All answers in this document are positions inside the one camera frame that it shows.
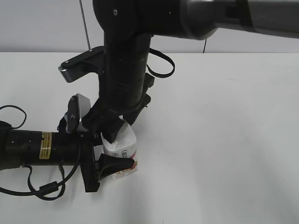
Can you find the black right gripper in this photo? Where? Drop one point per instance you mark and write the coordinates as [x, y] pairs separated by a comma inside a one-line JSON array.
[[102, 114]]

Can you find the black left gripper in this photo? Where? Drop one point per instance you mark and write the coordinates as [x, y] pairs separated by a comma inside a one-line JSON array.
[[93, 172]]

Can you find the white yogurt bottle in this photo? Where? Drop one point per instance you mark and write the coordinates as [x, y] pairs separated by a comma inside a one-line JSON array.
[[124, 146]]

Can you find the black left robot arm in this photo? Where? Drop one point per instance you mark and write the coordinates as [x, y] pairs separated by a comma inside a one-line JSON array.
[[36, 148]]

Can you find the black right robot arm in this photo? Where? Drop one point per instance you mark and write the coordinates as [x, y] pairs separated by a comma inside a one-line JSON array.
[[129, 25]]

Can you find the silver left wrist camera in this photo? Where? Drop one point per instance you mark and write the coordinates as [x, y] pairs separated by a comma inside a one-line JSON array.
[[78, 107]]

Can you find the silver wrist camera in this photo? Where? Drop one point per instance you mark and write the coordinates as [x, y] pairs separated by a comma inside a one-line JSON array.
[[87, 62], [78, 107]]

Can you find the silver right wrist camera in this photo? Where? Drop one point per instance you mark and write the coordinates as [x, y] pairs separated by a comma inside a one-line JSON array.
[[87, 62]]

